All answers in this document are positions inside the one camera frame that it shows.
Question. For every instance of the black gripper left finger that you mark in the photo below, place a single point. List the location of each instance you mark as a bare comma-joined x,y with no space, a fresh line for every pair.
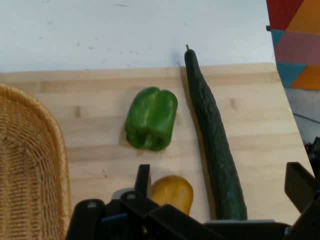
125,220

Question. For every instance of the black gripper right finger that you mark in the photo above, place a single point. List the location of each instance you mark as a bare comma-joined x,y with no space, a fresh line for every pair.
303,190

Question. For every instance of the long dark green cucumber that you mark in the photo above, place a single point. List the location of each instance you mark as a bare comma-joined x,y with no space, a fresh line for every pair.
212,130

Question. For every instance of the black equipment beside table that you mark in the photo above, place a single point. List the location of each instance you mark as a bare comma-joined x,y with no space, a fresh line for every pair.
314,155

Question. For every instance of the yellow bell pepper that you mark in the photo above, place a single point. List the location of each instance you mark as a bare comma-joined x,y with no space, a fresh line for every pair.
173,192

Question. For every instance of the light wooden cutting board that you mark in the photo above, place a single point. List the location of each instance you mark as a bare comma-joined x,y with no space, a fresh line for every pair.
100,150

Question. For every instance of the green bell pepper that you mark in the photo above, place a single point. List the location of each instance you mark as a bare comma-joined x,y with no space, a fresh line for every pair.
151,120

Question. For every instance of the woven wicker basket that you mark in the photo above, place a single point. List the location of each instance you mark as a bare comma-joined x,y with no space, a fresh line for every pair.
27,162

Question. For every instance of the colourful geometric patterned panel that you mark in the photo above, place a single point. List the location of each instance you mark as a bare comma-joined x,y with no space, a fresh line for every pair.
297,45

